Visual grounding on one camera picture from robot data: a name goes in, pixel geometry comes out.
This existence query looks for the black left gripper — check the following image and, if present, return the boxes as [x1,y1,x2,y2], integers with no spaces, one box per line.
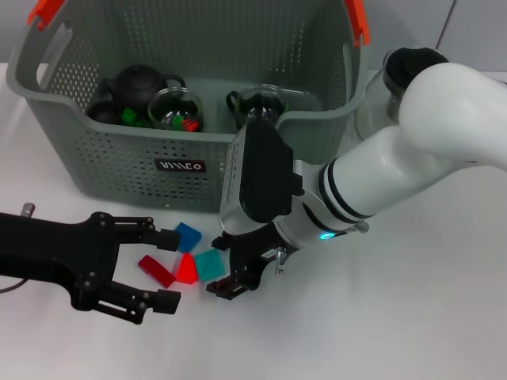
[0,211,182,325]

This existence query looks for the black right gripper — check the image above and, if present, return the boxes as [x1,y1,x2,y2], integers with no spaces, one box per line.
[206,222,289,302]

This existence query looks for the dark red toy brick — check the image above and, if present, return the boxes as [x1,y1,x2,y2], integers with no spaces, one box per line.
[137,255,177,289]

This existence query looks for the teal square toy tile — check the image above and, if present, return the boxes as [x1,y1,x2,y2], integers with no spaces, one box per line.
[193,249,227,283]

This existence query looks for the bright red slope brick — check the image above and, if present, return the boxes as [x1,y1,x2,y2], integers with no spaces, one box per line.
[175,253,198,285]

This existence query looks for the glass teacup black base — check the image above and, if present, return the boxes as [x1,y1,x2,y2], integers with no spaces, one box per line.
[225,87,288,130]
[147,87,205,134]

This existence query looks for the grey perforated storage bin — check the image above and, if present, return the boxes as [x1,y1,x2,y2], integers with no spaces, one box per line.
[6,0,372,217]

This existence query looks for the dark clay teacup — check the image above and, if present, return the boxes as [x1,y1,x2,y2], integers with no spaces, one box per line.
[86,99,122,126]

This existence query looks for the blue square toy tile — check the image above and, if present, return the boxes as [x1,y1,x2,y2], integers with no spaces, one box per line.
[175,221,202,253]

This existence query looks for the dark clay teapot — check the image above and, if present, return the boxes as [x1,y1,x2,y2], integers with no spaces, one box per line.
[101,64,186,116]

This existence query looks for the right gripper cable metal plugs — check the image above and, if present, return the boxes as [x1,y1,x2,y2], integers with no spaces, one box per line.
[273,221,370,276]

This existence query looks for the glass carafe black handle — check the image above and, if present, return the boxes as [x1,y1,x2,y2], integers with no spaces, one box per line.
[354,46,452,139]

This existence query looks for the thin grey wall cable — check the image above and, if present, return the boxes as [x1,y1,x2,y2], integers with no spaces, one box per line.
[435,0,456,51]

